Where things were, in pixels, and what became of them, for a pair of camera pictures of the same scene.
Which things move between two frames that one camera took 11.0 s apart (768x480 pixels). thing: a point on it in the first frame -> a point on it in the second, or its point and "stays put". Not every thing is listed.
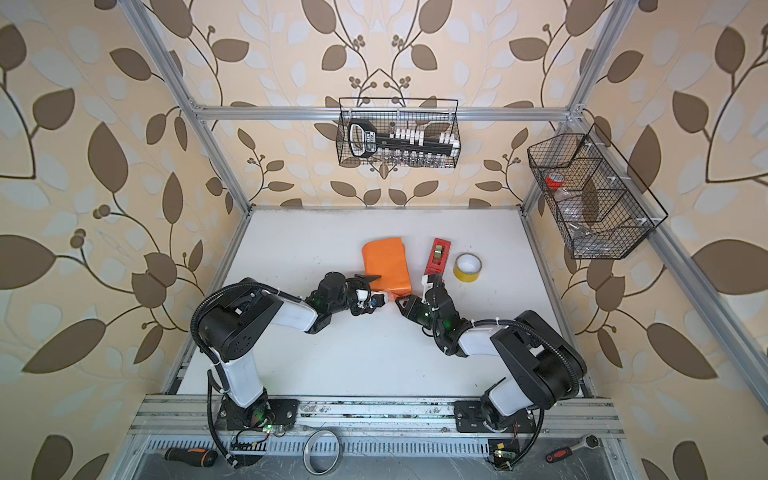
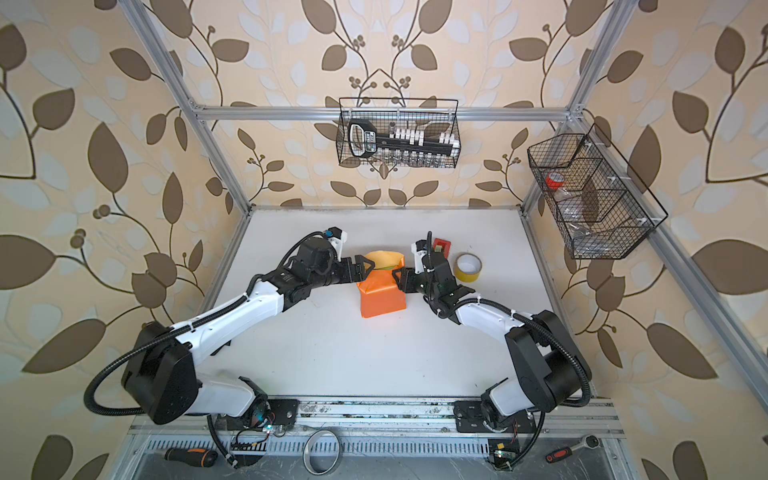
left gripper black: x=362 y=283 -> x=360 y=274
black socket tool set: x=399 y=144 stays put
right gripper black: x=411 y=306 -> x=407 y=279
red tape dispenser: x=438 y=258 stays put
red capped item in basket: x=554 y=180 stays put
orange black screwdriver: x=194 y=456 stays put
